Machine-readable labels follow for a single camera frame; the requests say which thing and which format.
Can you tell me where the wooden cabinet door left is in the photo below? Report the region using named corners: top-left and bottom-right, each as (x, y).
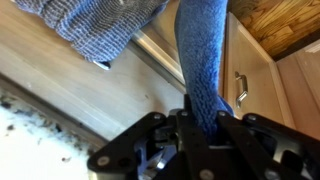
top-left (224, 12), bottom-right (296, 129)

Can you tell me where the grey-blue knit towel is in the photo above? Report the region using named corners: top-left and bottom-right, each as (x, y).
top-left (13, 0), bottom-right (169, 70)

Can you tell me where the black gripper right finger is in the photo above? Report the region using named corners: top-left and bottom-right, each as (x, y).
top-left (217, 111), bottom-right (320, 180)

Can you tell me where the silver cabinet door handle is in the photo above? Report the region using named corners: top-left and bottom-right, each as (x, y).
top-left (235, 71), bottom-right (248, 108)

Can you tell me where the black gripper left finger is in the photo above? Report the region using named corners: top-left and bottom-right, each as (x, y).
top-left (87, 96), bottom-right (207, 180)

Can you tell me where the dark blue terry towel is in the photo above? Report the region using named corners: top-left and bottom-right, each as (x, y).
top-left (174, 0), bottom-right (234, 144)

